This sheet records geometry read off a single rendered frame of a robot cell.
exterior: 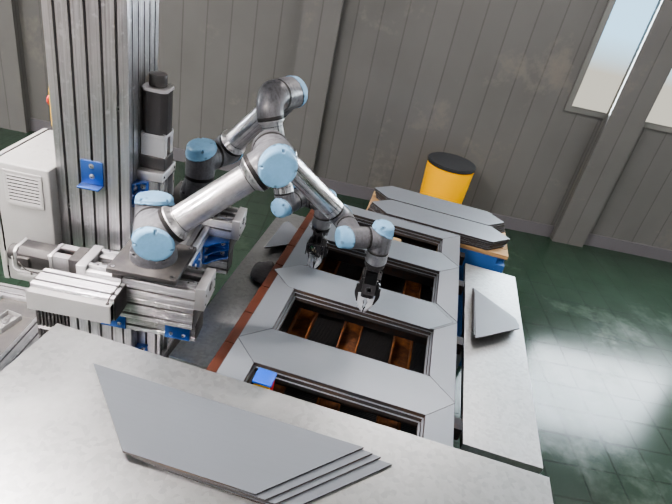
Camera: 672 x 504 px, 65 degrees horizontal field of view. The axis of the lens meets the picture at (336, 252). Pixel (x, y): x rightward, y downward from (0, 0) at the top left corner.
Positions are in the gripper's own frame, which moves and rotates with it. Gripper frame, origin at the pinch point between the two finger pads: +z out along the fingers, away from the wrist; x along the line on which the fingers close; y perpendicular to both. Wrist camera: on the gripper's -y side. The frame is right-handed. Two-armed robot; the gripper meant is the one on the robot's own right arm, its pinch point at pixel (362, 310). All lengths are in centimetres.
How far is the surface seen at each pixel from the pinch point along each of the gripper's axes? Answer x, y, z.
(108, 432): 46, -87, -15
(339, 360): 3.2, -22.7, 5.9
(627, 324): -194, 200, 95
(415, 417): -24.2, -36.4, 7.7
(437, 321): -29.1, 14.5, 6.5
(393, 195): 0, 126, 7
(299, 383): 13.4, -35.6, 8.0
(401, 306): -14.3, 17.9, 6.3
